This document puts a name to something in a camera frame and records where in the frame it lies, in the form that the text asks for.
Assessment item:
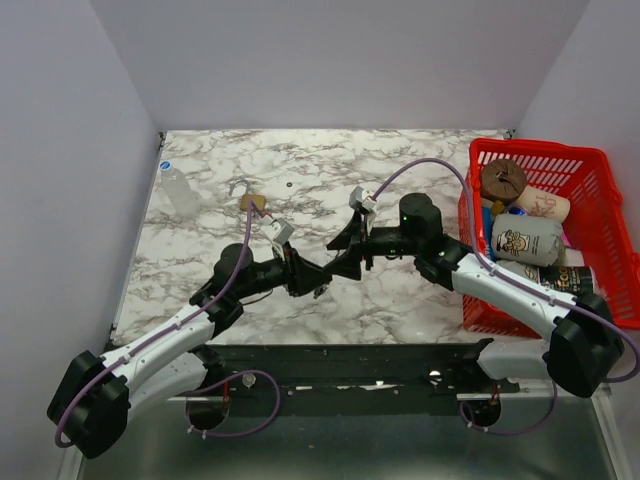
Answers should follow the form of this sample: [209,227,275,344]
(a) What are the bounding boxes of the black printed can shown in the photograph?
[537,265,599,297]

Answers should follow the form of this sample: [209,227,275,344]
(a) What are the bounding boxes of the brown round wooden block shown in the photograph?
[480,158,528,204]

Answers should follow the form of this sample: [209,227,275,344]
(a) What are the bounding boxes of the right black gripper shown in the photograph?
[322,210,421,282]

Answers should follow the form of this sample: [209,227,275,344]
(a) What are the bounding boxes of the clear plastic water bottle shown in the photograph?
[159,161,199,218]

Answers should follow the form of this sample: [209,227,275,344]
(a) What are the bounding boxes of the grey printed pouch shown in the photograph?
[491,214,565,267]

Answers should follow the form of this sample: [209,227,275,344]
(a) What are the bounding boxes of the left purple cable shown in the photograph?
[53,199,281,447]

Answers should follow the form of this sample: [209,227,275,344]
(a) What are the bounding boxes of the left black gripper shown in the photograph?
[235,241,332,301]

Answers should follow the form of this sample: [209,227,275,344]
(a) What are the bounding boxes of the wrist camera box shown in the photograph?
[265,219,294,257]
[349,186,377,234]

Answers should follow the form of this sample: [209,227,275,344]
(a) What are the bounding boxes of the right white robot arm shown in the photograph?
[324,193,624,398]

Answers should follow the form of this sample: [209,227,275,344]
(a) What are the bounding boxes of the red plastic basket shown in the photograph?
[458,138,639,330]

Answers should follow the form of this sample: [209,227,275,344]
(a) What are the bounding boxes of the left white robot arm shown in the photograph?
[47,243,331,458]

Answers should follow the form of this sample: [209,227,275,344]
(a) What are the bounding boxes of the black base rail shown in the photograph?
[185,340,520,438]

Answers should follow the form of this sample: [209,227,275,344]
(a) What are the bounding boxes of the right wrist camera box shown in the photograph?
[349,186,377,234]

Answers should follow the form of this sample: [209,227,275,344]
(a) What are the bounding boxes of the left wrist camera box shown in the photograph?
[265,219,294,257]

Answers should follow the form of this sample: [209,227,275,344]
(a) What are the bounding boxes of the beige printed cylinder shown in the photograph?
[515,186,571,223]

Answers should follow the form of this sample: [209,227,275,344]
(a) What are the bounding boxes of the large brass padlock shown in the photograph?
[229,179,266,212]

